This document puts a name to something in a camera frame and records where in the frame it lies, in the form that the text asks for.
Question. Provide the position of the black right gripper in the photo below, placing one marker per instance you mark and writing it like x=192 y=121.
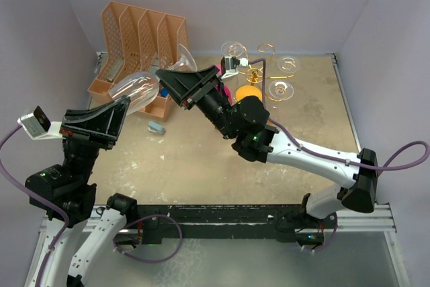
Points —
x=183 y=85

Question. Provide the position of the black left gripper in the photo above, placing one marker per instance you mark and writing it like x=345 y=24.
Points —
x=98 y=126

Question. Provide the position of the pink plastic wine glass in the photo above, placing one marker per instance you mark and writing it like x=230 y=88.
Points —
x=226 y=89

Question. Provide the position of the clear wine glass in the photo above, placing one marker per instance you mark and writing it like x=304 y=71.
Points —
x=288 y=64
x=233 y=48

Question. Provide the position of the yellow plastic wine glass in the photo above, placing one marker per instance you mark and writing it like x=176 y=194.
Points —
x=248 y=91

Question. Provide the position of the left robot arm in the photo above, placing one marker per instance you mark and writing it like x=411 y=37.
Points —
x=64 y=193

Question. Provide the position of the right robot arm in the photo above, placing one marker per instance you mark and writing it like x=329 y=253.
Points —
x=256 y=138

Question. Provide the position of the blue bottle cap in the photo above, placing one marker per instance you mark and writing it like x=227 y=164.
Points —
x=164 y=93

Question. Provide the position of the light blue correction tape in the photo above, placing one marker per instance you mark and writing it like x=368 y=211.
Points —
x=156 y=128

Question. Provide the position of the grey box with red label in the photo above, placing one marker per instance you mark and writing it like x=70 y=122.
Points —
x=114 y=70

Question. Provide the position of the peach plastic file organizer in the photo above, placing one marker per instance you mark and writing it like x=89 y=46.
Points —
x=143 y=38

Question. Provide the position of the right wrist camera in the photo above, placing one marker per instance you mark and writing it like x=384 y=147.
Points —
x=230 y=64

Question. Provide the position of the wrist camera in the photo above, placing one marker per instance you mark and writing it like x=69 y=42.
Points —
x=230 y=64
x=38 y=126

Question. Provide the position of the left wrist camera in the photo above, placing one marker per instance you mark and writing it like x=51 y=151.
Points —
x=38 y=126

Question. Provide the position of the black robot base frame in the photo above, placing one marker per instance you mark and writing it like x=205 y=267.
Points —
x=284 y=223

